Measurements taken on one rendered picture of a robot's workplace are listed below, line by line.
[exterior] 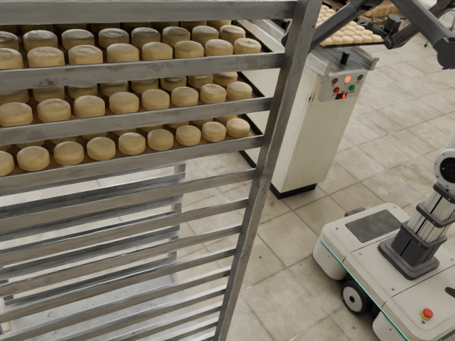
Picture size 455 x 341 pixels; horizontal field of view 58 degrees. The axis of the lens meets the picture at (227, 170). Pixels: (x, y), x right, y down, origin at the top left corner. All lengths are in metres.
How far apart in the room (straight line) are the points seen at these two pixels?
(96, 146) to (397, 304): 1.44
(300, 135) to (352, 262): 0.68
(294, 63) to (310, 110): 1.33
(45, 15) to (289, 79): 0.40
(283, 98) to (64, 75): 0.38
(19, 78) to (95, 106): 0.14
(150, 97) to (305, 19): 0.29
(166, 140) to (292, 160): 1.48
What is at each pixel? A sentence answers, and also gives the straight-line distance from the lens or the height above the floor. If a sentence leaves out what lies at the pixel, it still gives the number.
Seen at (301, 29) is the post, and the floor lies 1.39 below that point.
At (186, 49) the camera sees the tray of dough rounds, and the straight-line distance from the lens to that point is 0.72.
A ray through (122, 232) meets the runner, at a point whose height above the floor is 0.96.
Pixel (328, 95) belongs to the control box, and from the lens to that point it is 2.04.
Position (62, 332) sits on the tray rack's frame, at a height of 0.15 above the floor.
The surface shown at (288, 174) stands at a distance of 2.28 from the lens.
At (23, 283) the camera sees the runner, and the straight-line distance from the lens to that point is 0.93.
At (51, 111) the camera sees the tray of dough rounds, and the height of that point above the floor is 1.24.
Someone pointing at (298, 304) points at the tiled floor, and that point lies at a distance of 2.01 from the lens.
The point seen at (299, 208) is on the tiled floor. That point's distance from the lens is 2.44.
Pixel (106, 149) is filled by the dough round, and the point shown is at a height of 1.15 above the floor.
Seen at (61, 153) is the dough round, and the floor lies 1.15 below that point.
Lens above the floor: 1.62
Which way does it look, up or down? 39 degrees down
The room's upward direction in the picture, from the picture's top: 11 degrees clockwise
